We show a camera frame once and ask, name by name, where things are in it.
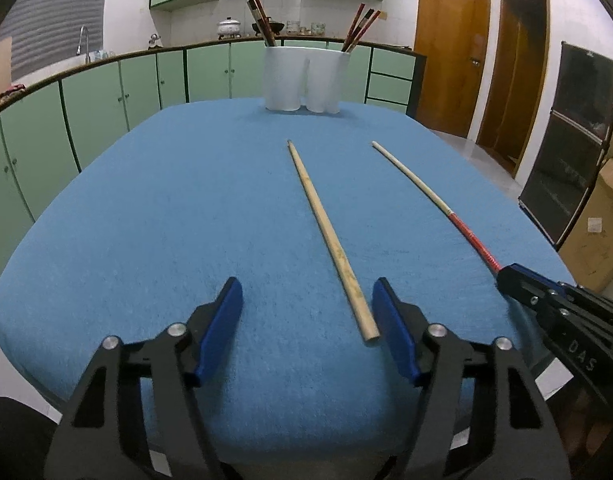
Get plain thick bamboo chopstick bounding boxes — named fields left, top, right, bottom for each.
left=287, top=140, right=380, bottom=344

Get black glass cabinet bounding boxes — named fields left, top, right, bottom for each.
left=519, top=42, right=613, bottom=248

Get small kettle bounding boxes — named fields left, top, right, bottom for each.
left=147, top=32, right=162, bottom=50

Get white cooking pot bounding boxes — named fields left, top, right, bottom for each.
left=216, top=16, right=241, bottom=40

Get green lower kitchen cabinets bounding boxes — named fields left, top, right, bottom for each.
left=0, top=37, right=428, bottom=306

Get cardboard box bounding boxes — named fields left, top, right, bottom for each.
left=558, top=158, right=613, bottom=292

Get window roller blind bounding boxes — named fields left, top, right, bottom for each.
left=0, top=0, right=105, bottom=80

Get person's right hand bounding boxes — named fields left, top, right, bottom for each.
left=547, top=382, right=613, bottom=460

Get bamboo chopstick red ribbed handle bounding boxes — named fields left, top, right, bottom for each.
left=372, top=141, right=502, bottom=276

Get wooden door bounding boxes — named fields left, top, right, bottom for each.
left=477, top=0, right=549, bottom=176
left=414, top=0, right=491, bottom=138

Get white double utensil holder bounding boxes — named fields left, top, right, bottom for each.
left=262, top=47, right=351, bottom=115

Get blue table cloth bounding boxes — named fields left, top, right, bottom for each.
left=0, top=99, right=570, bottom=464

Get bamboo chopstick red floral handle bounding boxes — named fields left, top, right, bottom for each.
left=252, top=0, right=276, bottom=47

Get black chopstick gold band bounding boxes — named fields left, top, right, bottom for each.
left=345, top=8, right=374, bottom=52
left=244, top=0, right=274, bottom=48

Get sink faucet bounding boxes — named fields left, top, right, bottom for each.
left=76, top=25, right=90, bottom=64

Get black wok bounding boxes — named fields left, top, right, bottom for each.
left=251, top=20, right=285, bottom=36

